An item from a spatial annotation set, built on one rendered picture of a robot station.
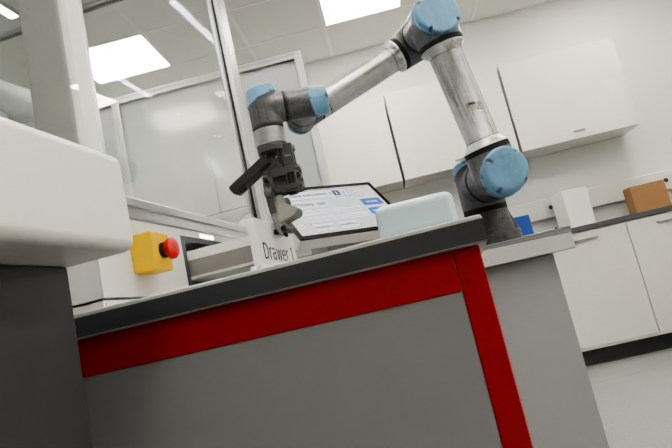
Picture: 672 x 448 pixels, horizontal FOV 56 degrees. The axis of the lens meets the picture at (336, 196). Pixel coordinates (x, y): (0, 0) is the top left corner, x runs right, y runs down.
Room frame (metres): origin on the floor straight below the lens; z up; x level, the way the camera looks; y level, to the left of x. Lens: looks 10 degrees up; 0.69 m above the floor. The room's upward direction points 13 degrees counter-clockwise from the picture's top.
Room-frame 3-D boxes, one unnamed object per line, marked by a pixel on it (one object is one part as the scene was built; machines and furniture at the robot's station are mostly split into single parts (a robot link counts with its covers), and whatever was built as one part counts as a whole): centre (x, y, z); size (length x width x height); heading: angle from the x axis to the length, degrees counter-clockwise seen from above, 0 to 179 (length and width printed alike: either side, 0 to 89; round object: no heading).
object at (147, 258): (1.15, 0.35, 0.88); 0.07 x 0.05 x 0.07; 170
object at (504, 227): (1.68, -0.38, 0.83); 0.15 x 0.15 x 0.10
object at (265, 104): (1.44, 0.12, 1.20); 0.09 x 0.08 x 0.11; 99
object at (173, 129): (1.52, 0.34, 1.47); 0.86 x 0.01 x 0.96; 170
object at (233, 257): (1.49, 0.37, 0.86); 0.40 x 0.26 x 0.06; 80
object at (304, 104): (1.48, 0.03, 1.20); 0.11 x 0.11 x 0.08; 9
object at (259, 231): (1.45, 0.17, 0.87); 0.29 x 0.02 x 0.11; 170
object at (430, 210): (0.81, -0.09, 0.78); 0.15 x 0.10 x 0.04; 177
